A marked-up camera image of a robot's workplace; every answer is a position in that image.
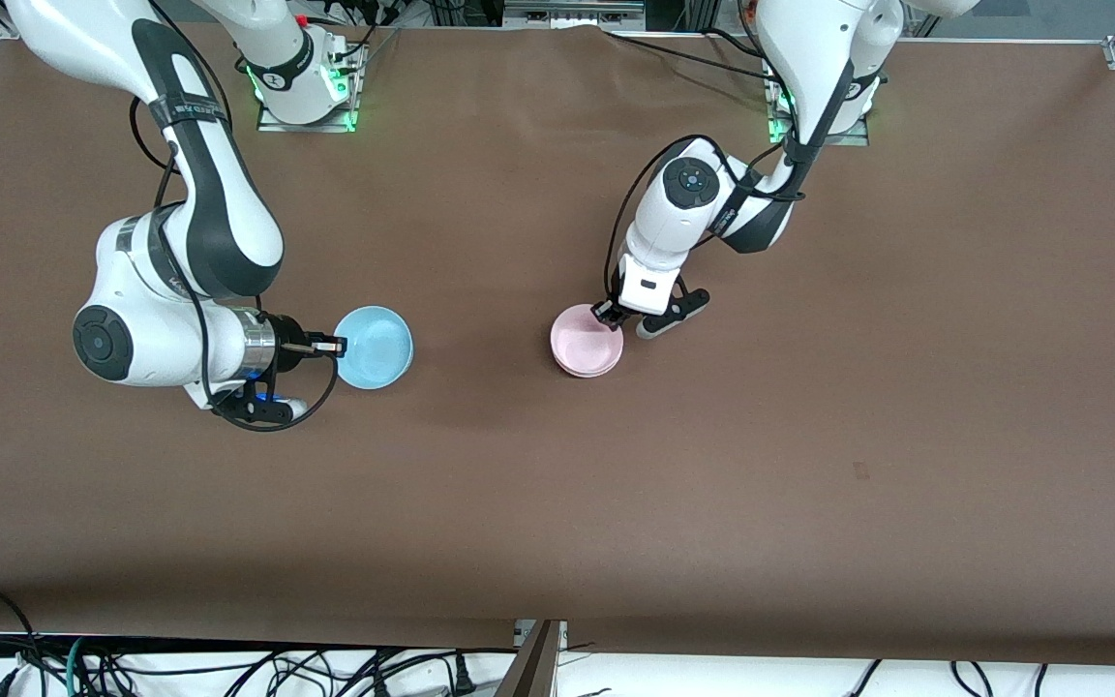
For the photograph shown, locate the pink bowl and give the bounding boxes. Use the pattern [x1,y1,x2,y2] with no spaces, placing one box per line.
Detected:
[550,303,624,374]

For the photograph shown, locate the light blue bowl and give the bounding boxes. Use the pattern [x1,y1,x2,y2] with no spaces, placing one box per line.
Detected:
[333,306,414,390]

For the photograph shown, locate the brown table cover sheet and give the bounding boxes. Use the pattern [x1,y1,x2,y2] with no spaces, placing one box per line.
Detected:
[0,17,1115,669]

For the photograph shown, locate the aluminium table beam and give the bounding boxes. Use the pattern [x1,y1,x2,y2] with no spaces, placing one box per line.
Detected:
[495,620,568,697]

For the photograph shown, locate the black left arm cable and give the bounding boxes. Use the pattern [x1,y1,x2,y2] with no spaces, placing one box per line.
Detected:
[602,58,859,306]

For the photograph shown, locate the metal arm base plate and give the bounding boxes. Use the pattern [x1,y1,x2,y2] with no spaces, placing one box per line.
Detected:
[256,44,368,135]
[766,53,871,147]

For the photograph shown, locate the aluminium frame rail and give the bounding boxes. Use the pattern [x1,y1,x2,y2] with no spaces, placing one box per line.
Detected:
[502,0,648,30]

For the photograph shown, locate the teal cable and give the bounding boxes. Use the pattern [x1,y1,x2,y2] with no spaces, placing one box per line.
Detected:
[67,636,94,697]

